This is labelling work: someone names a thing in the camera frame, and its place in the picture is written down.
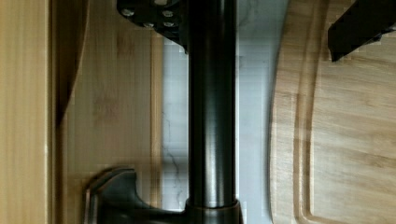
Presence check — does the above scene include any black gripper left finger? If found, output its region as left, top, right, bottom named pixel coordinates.
left=117, top=0, right=188, bottom=52

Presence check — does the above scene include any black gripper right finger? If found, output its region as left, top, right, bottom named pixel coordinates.
left=328, top=0, right=396, bottom=62

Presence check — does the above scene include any dark metal drawer handle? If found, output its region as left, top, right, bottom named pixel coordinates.
left=82, top=0, right=243, bottom=224

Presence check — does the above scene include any large bamboo cutting board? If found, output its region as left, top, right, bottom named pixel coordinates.
left=270, top=0, right=396, bottom=224

